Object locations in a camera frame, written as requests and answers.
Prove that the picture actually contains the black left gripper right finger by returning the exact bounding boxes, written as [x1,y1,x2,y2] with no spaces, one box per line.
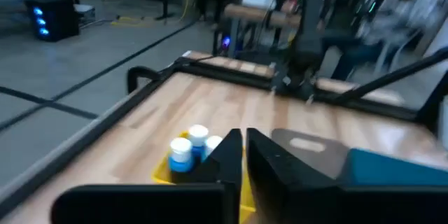
[246,127,348,224]

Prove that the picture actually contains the person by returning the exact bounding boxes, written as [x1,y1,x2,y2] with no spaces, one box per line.
[330,0,448,81]

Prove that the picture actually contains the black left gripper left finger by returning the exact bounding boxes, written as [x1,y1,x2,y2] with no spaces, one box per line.
[171,127,244,224]

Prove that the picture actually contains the black computer tower blue lights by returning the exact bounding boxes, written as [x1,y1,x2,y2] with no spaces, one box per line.
[24,0,81,42]

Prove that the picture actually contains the black cable loop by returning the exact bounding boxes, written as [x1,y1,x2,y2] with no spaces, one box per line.
[126,65,165,95]

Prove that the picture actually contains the wooden background workbench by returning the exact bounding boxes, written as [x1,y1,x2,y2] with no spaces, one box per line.
[223,3,302,29]

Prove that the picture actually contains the yellow plastic tray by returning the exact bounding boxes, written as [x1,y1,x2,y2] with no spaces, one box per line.
[150,131,256,224]

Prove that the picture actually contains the yellow floor cable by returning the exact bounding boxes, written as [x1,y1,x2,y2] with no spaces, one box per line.
[111,15,158,28]

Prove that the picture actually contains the teal blue plastic tray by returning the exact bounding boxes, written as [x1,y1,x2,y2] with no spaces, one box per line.
[344,148,448,187]

